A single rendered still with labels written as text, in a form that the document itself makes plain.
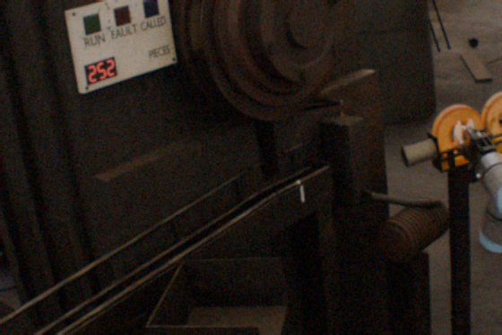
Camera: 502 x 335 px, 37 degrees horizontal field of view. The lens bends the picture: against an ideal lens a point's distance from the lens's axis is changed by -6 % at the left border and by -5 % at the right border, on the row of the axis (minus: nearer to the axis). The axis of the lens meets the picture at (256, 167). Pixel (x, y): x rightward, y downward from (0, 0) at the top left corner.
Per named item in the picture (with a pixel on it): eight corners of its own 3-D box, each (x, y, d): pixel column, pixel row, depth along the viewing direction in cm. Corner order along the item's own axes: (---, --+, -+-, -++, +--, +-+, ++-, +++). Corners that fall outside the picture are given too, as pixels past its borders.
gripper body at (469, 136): (484, 122, 204) (504, 147, 195) (481, 147, 209) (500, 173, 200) (460, 126, 203) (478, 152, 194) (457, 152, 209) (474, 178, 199)
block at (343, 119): (326, 203, 219) (316, 120, 211) (344, 193, 224) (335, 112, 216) (356, 210, 211) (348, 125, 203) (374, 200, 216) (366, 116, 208)
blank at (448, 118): (428, 112, 213) (431, 115, 210) (476, 98, 215) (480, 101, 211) (436, 163, 219) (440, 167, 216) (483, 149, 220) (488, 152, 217)
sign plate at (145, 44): (79, 92, 164) (64, 11, 158) (171, 62, 180) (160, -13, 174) (84, 93, 162) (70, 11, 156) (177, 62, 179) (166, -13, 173)
